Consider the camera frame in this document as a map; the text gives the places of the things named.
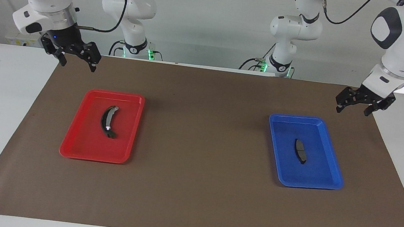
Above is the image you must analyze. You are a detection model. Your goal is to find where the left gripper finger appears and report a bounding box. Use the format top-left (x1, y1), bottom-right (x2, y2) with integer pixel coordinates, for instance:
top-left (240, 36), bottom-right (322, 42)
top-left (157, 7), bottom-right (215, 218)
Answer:
top-left (364, 91), bottom-right (397, 120)
top-left (334, 86), bottom-right (362, 116)

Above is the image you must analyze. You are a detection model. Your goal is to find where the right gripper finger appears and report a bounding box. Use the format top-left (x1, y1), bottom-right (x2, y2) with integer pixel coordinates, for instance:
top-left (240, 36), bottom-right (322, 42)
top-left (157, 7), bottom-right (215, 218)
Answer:
top-left (77, 41), bottom-right (103, 73)
top-left (38, 34), bottom-right (70, 67)

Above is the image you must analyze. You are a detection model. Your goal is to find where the curved brake pad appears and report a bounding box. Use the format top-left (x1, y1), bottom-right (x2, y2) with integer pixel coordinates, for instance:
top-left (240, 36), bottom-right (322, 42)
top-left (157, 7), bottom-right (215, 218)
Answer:
top-left (99, 104), bottom-right (120, 139)

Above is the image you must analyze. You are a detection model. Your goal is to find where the small brake pad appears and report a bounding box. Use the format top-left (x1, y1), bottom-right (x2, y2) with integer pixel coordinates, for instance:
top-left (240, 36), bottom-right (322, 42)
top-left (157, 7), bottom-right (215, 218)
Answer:
top-left (292, 138), bottom-right (309, 165)

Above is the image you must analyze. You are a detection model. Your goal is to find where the blue plastic tray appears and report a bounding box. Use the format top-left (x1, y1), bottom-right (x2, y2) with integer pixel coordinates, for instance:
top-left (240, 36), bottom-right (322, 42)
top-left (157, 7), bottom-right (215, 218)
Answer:
top-left (261, 111), bottom-right (352, 194)

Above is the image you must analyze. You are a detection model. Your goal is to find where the red plastic tray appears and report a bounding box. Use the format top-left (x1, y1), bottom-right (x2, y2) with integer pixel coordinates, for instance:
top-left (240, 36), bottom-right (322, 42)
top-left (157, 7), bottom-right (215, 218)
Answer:
top-left (58, 86), bottom-right (146, 167)

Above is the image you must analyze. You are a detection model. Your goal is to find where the brown table mat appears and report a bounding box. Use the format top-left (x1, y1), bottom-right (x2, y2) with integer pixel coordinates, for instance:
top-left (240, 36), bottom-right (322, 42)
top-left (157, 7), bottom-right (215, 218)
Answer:
top-left (0, 42), bottom-right (404, 227)

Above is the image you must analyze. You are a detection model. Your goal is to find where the black base cable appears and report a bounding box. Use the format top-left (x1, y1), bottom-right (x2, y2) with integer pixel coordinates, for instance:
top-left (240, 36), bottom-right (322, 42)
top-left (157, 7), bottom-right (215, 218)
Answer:
top-left (239, 39), bottom-right (277, 74)
top-left (108, 39), bottom-right (126, 58)

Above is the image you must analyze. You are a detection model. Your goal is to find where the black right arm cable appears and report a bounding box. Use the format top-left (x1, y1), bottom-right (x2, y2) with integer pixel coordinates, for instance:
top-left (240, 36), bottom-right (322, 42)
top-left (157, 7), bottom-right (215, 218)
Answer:
top-left (75, 0), bottom-right (128, 36)

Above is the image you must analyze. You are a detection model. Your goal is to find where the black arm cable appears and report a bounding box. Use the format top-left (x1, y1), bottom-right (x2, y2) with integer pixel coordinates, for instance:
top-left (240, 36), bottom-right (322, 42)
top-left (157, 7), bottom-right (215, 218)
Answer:
top-left (317, 0), bottom-right (376, 29)
top-left (75, 0), bottom-right (128, 36)

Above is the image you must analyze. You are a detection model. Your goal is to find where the white wall socket box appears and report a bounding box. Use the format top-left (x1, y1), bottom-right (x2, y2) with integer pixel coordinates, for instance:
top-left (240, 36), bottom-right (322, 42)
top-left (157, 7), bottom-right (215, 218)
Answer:
top-left (5, 30), bottom-right (42, 48)

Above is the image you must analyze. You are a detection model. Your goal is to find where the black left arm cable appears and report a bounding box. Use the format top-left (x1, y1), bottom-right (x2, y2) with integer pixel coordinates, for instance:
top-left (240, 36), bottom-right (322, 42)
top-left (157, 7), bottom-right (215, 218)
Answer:
top-left (317, 0), bottom-right (376, 29)

